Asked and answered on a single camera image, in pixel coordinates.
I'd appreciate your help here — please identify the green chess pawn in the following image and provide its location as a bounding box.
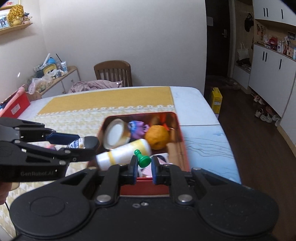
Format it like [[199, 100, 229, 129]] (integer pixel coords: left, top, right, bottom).
[[134, 149, 152, 168]]

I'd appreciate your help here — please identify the white wood wall cabinet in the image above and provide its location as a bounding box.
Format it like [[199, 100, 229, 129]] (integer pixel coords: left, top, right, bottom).
[[232, 0, 296, 137]]

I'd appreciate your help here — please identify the dark door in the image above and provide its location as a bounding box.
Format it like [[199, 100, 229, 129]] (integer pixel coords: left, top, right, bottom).
[[206, 9, 232, 77]]

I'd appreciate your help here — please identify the clear plastic bag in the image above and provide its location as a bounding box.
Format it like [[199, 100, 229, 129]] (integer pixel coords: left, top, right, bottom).
[[28, 76, 53, 94]]

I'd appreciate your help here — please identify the white yellow supplement bottle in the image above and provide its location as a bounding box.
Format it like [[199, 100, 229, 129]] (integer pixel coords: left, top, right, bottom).
[[95, 138, 152, 170]]

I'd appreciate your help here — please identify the yellow patterned tablecloth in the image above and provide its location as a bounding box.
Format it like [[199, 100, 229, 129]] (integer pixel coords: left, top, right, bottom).
[[0, 86, 175, 239]]

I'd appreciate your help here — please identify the wooden wall shelf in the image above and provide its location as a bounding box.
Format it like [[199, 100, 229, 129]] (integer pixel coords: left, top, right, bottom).
[[0, 22, 33, 35]]

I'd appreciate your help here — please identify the purple blue small toy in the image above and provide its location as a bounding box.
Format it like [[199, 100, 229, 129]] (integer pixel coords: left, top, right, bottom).
[[128, 120, 149, 139]]

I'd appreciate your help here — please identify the cup with straw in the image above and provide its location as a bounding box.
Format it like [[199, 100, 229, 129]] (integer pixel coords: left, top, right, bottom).
[[55, 54, 68, 72]]

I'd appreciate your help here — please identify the red metal tin box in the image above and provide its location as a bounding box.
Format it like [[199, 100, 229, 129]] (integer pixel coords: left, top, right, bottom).
[[87, 112, 191, 196]]

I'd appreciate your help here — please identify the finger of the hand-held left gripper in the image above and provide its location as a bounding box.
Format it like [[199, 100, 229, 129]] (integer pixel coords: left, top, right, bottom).
[[0, 117, 80, 146], [14, 136, 100, 166]]

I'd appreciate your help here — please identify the dark red shoe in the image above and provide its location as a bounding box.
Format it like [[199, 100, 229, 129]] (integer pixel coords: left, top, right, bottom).
[[266, 105, 280, 116]]

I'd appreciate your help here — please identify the blue yellow lunch bag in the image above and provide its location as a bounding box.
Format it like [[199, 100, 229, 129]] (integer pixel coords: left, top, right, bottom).
[[43, 58, 58, 76]]

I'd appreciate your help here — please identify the red storage box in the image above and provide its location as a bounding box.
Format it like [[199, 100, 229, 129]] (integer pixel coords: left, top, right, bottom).
[[0, 85, 31, 118]]

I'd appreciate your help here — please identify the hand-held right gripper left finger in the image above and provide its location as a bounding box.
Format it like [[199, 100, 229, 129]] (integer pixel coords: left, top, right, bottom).
[[54, 155, 139, 205]]

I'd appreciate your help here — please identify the person's left hand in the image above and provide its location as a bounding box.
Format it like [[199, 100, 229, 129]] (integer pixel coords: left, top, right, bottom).
[[0, 182, 21, 205]]

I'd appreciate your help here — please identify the wooden chair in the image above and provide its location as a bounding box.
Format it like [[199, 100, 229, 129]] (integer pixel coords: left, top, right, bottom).
[[94, 60, 133, 87]]

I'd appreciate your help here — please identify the glass jar with white lid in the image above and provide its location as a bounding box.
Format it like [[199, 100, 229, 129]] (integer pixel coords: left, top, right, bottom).
[[102, 119, 131, 149]]

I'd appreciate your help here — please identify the yellow cardboard box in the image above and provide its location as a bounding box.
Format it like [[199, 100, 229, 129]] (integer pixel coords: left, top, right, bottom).
[[209, 87, 223, 114]]

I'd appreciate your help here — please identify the golden ornament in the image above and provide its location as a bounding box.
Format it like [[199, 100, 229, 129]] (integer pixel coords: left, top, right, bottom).
[[7, 4, 25, 26]]

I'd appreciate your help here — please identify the wooden side table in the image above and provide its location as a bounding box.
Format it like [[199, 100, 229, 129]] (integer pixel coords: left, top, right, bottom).
[[25, 65, 81, 102]]

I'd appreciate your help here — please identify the red toy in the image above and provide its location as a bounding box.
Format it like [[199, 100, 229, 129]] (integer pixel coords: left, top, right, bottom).
[[268, 36, 278, 51]]

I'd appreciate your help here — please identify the photo frame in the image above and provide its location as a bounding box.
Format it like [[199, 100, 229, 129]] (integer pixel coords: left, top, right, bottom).
[[0, 13, 10, 30]]

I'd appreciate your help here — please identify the pink cloth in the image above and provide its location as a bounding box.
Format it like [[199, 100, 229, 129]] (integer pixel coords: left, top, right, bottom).
[[69, 80, 123, 93]]

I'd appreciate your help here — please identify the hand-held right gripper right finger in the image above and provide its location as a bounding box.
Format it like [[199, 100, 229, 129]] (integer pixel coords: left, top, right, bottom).
[[151, 157, 234, 205]]

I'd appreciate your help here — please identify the orange fruit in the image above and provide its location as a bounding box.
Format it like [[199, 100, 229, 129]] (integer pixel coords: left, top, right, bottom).
[[145, 125, 170, 150]]

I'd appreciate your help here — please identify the white tote bag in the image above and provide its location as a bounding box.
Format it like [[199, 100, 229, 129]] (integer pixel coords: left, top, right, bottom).
[[237, 43, 250, 61]]

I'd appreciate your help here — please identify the black hanging bag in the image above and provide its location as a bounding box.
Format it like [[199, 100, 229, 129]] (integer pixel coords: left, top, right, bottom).
[[245, 13, 254, 33]]

